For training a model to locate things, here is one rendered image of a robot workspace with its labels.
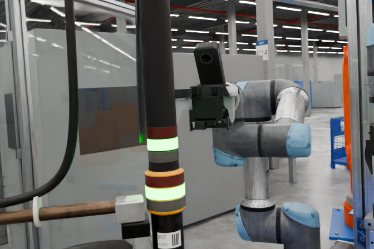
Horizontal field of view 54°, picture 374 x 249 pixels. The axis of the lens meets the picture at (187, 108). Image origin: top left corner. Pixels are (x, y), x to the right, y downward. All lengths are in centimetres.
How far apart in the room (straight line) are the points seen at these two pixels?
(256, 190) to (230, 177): 368
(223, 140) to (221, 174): 397
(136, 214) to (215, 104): 31
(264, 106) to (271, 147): 38
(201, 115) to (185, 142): 370
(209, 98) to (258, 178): 62
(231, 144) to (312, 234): 53
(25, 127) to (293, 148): 77
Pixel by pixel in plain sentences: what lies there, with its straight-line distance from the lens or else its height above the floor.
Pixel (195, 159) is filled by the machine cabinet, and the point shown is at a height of 82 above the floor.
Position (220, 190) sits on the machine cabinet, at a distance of 482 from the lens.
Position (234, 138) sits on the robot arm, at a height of 155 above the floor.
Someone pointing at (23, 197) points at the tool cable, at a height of 156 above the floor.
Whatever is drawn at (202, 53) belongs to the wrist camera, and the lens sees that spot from 67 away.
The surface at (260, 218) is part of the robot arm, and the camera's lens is 125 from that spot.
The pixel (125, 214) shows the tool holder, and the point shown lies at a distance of 40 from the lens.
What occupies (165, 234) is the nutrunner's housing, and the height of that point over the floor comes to 151.
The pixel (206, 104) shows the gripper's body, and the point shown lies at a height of 164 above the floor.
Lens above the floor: 167
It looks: 3 degrees down
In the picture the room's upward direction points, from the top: 3 degrees counter-clockwise
